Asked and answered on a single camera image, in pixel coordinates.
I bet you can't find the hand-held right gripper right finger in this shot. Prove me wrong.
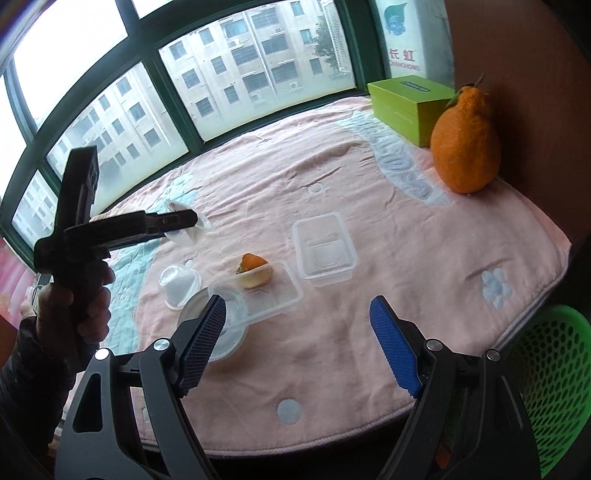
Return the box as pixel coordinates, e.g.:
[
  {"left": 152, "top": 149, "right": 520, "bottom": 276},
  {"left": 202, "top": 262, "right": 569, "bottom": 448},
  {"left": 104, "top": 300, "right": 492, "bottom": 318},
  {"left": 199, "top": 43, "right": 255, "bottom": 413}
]
[{"left": 368, "top": 295, "right": 541, "bottom": 480}]

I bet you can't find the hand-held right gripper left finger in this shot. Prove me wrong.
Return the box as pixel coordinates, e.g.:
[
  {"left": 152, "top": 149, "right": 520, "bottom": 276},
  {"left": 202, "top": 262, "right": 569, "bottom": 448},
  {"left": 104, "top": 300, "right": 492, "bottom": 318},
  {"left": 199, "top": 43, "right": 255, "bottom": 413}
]
[{"left": 54, "top": 294, "right": 228, "bottom": 480}]

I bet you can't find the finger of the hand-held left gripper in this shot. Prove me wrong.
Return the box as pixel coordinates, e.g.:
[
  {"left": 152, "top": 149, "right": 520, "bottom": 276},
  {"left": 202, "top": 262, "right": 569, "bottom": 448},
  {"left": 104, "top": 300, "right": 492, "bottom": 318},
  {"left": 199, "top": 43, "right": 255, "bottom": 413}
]
[
  {"left": 90, "top": 209, "right": 199, "bottom": 234},
  {"left": 95, "top": 228, "right": 168, "bottom": 254}
]

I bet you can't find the white round plastic lid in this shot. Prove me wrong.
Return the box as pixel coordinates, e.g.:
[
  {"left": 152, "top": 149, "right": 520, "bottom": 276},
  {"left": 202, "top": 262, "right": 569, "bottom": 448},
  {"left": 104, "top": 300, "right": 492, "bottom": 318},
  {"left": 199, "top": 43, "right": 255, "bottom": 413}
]
[{"left": 178, "top": 286, "right": 249, "bottom": 363}]

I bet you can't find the small clear plastic cup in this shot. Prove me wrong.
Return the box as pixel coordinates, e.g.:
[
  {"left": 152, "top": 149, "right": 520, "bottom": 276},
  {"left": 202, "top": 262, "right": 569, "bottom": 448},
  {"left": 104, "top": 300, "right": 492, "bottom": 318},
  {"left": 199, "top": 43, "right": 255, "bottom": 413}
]
[
  {"left": 158, "top": 263, "right": 204, "bottom": 310},
  {"left": 164, "top": 200, "right": 212, "bottom": 247}
]

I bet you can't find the small pastry with orange piece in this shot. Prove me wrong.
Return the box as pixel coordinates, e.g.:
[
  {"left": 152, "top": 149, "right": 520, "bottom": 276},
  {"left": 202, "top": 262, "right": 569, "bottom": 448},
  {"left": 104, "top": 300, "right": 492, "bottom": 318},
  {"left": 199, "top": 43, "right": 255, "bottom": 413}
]
[{"left": 236, "top": 253, "right": 274, "bottom": 289}]

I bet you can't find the clear rectangular plastic container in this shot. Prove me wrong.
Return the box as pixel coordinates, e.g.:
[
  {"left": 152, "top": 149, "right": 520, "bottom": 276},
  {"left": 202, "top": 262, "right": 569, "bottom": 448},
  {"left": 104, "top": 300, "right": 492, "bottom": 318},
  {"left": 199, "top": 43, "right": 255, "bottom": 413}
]
[
  {"left": 293, "top": 213, "right": 359, "bottom": 288},
  {"left": 208, "top": 263, "right": 304, "bottom": 334}
]

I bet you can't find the green plastic mesh basket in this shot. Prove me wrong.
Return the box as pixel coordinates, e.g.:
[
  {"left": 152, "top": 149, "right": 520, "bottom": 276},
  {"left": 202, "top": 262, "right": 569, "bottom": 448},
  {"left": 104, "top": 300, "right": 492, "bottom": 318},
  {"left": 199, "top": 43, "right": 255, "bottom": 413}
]
[{"left": 501, "top": 305, "right": 591, "bottom": 480}]

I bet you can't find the person's left forearm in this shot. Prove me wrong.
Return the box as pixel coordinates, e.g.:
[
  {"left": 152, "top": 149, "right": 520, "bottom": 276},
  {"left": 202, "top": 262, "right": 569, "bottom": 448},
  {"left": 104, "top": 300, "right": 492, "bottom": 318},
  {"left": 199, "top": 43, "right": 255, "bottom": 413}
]
[{"left": 0, "top": 316, "right": 90, "bottom": 462}]

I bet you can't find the person's left hand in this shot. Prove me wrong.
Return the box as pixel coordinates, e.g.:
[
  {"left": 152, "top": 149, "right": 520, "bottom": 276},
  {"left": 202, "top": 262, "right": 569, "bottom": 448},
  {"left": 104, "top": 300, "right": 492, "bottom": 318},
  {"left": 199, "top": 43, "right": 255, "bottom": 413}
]
[{"left": 21, "top": 265, "right": 117, "bottom": 366}]

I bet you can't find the pink cloth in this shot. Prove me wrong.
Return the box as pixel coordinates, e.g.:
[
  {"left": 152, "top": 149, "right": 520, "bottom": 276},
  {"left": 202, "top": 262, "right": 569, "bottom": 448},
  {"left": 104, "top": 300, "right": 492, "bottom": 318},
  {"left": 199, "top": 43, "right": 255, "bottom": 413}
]
[{"left": 0, "top": 244, "right": 38, "bottom": 321}]

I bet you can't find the pink printed blanket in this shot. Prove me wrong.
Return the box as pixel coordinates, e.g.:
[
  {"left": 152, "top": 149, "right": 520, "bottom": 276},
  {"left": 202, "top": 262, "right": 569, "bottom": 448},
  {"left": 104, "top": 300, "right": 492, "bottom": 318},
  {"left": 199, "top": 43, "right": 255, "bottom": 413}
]
[{"left": 53, "top": 95, "right": 571, "bottom": 457}]

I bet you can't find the beige apartment building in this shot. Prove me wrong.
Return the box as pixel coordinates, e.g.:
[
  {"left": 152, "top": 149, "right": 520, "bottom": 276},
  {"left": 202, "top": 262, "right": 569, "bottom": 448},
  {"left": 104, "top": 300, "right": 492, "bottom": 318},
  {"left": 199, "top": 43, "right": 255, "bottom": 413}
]
[{"left": 14, "top": 0, "right": 356, "bottom": 232}]

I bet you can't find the bumpy orange citrus fruit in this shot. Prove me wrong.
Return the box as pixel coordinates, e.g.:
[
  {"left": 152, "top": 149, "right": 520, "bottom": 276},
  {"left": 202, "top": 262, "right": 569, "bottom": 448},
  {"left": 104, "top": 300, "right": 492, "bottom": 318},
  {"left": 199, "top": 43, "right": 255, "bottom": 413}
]
[{"left": 430, "top": 74, "right": 502, "bottom": 195}]

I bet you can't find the green tissue box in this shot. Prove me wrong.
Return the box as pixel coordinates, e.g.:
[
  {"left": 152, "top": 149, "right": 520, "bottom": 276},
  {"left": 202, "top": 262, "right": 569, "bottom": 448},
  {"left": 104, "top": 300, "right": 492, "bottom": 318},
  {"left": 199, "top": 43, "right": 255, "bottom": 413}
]
[{"left": 367, "top": 78, "right": 455, "bottom": 147}]

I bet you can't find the green tree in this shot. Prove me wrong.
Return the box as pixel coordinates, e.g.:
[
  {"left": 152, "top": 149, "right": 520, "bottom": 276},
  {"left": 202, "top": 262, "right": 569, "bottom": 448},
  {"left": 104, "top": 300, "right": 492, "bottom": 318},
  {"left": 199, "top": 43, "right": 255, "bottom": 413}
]
[{"left": 313, "top": 23, "right": 335, "bottom": 65}]

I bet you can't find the white louvred vent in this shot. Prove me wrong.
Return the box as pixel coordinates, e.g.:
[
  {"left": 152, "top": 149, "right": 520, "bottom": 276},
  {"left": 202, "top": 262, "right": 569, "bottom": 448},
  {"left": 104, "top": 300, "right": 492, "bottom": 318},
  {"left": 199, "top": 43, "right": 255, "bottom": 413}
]
[{"left": 318, "top": 0, "right": 357, "bottom": 75}]

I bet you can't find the white outdoor air conditioner unit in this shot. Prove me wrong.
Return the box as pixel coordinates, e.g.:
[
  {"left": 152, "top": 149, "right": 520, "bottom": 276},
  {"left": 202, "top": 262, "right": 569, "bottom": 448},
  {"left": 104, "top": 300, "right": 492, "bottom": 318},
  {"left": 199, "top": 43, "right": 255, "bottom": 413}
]
[{"left": 374, "top": 0, "right": 432, "bottom": 86}]

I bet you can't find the brown wooden cabinet panel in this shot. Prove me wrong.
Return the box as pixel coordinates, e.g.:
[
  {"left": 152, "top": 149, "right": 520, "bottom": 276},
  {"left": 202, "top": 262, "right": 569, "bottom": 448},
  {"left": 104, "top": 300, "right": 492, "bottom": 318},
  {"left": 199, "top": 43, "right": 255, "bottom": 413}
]
[{"left": 443, "top": 0, "right": 591, "bottom": 241}]

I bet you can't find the dark green window frame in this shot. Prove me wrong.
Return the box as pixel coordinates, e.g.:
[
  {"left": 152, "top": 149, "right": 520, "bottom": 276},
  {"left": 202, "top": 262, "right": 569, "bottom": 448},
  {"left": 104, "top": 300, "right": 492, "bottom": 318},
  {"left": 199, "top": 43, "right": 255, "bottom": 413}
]
[{"left": 0, "top": 0, "right": 389, "bottom": 259}]

